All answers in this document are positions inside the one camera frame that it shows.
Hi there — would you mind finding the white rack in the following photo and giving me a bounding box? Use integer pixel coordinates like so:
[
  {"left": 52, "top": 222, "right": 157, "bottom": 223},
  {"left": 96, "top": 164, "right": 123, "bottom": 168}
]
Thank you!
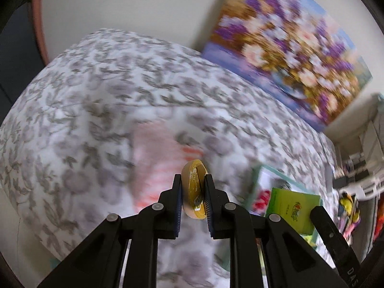
[{"left": 333, "top": 93, "right": 384, "bottom": 201}]

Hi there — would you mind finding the pink fluffy towel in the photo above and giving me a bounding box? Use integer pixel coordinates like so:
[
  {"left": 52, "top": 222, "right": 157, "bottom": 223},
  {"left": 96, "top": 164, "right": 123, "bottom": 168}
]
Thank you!
[{"left": 130, "top": 123, "right": 204, "bottom": 213}]

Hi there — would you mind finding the flower bouquet painting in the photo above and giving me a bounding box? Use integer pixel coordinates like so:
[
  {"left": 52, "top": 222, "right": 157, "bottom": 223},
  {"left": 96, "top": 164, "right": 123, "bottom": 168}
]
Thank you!
[{"left": 202, "top": 0, "right": 373, "bottom": 132}]

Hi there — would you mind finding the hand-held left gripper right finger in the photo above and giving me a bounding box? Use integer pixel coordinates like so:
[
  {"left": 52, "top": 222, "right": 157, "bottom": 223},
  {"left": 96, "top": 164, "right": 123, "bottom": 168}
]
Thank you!
[{"left": 204, "top": 174, "right": 348, "bottom": 288}]

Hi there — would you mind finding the grey floral fleece blanket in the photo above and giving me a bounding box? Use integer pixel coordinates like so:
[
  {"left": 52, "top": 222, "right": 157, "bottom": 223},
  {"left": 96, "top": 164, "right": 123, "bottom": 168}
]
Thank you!
[{"left": 0, "top": 28, "right": 339, "bottom": 288}]

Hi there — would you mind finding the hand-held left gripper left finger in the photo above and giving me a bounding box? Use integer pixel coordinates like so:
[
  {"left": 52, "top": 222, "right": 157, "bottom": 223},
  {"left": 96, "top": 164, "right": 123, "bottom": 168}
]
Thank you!
[{"left": 37, "top": 174, "right": 182, "bottom": 288}]

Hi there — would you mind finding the green tissue pack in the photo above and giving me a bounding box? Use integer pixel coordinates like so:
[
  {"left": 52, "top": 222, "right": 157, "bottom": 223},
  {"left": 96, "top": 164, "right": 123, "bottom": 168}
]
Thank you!
[{"left": 264, "top": 187, "right": 321, "bottom": 235}]

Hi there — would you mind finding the yellow toy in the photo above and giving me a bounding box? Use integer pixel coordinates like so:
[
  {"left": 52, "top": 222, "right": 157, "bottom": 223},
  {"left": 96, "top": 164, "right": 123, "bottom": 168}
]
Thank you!
[{"left": 339, "top": 192, "right": 362, "bottom": 225}]

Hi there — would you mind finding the red pink pipe-cleaner flower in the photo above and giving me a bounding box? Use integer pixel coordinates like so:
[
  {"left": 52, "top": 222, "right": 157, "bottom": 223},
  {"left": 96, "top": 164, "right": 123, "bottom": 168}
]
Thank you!
[{"left": 253, "top": 190, "right": 272, "bottom": 215}]

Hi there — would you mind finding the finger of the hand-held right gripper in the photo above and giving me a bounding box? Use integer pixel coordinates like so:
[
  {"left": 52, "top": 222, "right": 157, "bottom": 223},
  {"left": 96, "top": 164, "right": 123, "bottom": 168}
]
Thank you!
[{"left": 310, "top": 206, "right": 365, "bottom": 288}]

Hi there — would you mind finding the dark cabinet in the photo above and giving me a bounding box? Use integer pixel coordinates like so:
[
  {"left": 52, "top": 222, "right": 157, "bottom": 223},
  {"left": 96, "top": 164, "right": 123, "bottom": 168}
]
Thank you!
[{"left": 0, "top": 0, "right": 45, "bottom": 123}]

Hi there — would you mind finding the black power adapter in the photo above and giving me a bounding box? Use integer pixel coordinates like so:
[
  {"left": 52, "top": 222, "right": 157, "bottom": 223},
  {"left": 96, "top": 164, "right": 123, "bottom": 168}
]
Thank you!
[{"left": 334, "top": 176, "right": 354, "bottom": 188}]

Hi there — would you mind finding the gold round tin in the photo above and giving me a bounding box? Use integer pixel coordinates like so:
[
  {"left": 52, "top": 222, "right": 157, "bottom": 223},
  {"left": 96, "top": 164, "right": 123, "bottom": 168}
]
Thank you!
[{"left": 181, "top": 160, "right": 208, "bottom": 220}]

